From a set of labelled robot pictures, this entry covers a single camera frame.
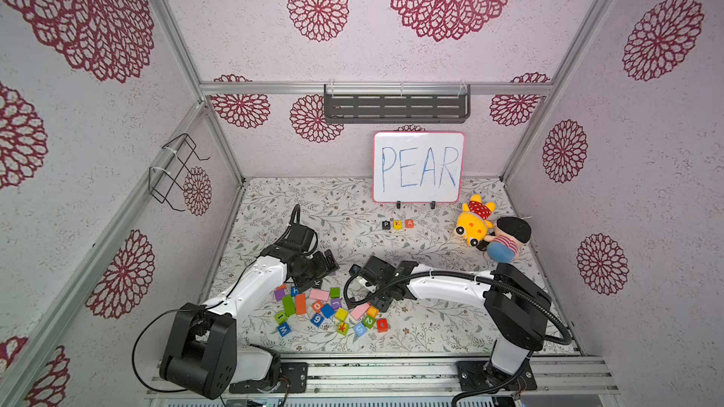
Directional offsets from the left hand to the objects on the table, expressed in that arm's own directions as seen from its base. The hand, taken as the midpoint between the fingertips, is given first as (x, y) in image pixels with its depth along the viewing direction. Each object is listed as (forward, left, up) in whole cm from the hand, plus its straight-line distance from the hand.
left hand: (329, 274), depth 85 cm
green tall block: (-7, +13, -7) cm, 16 cm away
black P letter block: (+23, -19, -7) cm, 30 cm away
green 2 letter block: (-12, -12, -5) cm, 18 cm away
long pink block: (-9, -9, -6) cm, 14 cm away
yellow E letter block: (+23, -23, -6) cm, 33 cm away
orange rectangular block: (-8, +9, -6) cm, 13 cm away
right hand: (-3, -13, -5) cm, 15 cm away
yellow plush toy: (+21, -49, -2) cm, 53 cm away
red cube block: (-14, -16, -4) cm, 21 cm away
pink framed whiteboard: (+41, -31, +5) cm, 52 cm away
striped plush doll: (+10, -56, -1) cm, 57 cm away
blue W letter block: (-14, +13, -6) cm, 20 cm away
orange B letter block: (-10, -13, -4) cm, 17 cm away
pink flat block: (-4, +3, -6) cm, 8 cm away
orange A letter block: (+24, -28, -8) cm, 37 cm away
